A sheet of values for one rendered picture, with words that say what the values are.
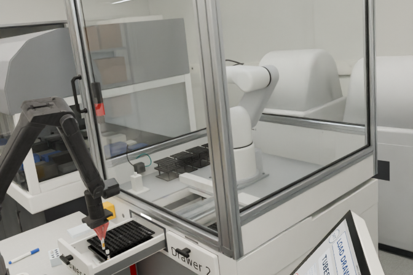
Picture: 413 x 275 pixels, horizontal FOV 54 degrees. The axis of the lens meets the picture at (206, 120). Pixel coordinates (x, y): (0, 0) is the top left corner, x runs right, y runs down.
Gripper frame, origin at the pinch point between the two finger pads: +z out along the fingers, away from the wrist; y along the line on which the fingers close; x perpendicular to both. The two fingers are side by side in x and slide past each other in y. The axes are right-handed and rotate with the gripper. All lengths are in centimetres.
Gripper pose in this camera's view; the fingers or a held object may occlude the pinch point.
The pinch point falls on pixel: (101, 237)
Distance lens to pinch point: 166.9
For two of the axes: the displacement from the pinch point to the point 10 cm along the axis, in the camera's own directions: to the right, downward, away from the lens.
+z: 1.3, 9.6, 2.6
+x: -6.6, -1.1, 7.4
